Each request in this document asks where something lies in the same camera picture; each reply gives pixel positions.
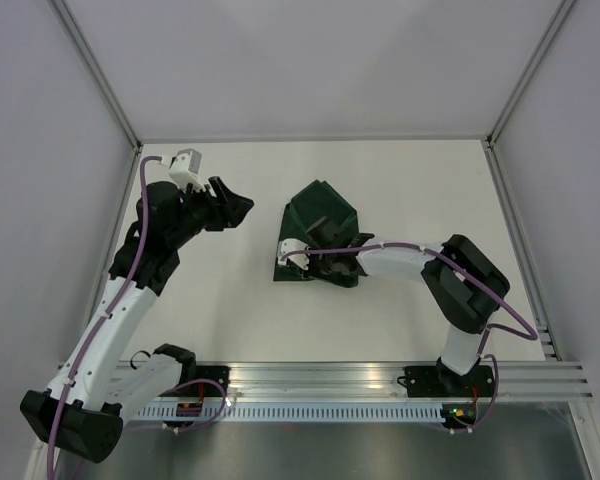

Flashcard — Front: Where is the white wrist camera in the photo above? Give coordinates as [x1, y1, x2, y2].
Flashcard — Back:
[169, 148, 204, 191]
[276, 238, 309, 270]

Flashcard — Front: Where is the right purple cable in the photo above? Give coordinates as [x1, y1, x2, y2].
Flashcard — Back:
[281, 241, 539, 436]

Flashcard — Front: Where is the aluminium mounting rail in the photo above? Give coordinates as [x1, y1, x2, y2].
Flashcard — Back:
[54, 360, 596, 404]

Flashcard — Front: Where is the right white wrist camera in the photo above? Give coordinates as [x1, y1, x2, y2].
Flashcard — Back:
[276, 238, 309, 270]

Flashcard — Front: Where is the left aluminium frame post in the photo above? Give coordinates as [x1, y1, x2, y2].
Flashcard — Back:
[47, 0, 142, 153]

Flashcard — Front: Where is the aluminium frame post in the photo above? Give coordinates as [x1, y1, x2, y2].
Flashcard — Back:
[482, 0, 579, 149]
[47, 0, 142, 153]

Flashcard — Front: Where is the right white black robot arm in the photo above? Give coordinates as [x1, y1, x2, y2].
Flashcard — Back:
[277, 217, 510, 395]

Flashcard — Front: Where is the dark green cloth napkin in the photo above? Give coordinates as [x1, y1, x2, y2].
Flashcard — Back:
[273, 180, 359, 288]

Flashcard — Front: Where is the right aluminium frame post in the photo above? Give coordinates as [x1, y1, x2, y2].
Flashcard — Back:
[482, 0, 579, 149]

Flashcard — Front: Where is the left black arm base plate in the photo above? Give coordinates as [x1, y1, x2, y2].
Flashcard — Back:
[179, 365, 230, 400]

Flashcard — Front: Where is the white slotted cable duct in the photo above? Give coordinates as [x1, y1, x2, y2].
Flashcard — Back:
[134, 401, 445, 423]

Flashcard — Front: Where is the purple cable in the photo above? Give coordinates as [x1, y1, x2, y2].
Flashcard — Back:
[281, 241, 539, 436]
[45, 155, 226, 480]

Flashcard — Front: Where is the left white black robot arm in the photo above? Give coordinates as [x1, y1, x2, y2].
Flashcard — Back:
[20, 176, 254, 463]

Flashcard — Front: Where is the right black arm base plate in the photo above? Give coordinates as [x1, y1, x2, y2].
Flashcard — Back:
[400, 365, 495, 399]

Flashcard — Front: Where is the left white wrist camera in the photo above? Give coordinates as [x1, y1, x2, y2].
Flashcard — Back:
[169, 148, 204, 191]

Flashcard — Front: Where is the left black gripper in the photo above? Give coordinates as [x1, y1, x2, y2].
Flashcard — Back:
[167, 176, 254, 248]

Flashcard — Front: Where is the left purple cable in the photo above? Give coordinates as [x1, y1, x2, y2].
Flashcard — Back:
[45, 155, 226, 480]

